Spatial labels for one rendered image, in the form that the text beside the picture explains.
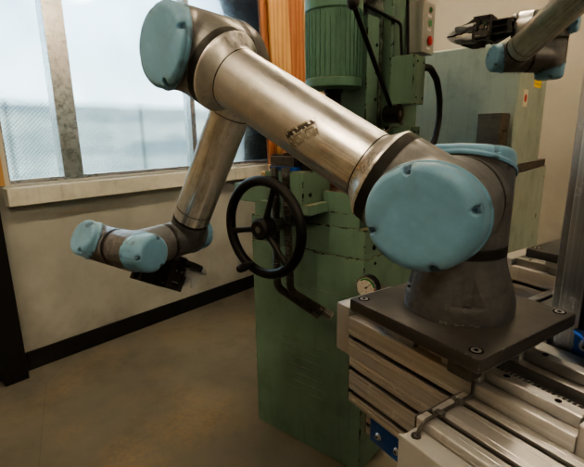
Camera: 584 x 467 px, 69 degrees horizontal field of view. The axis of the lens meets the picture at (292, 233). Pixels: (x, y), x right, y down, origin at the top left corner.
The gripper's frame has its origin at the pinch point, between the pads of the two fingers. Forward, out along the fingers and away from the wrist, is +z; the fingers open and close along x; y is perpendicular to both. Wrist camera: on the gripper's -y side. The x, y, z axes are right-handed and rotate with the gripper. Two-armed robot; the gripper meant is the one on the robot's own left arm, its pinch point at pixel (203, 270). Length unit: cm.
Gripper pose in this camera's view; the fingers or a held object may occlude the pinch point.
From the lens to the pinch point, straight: 115.0
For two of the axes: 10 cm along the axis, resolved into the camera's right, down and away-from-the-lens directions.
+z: 5.0, 3.2, 8.1
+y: -2.6, 9.4, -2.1
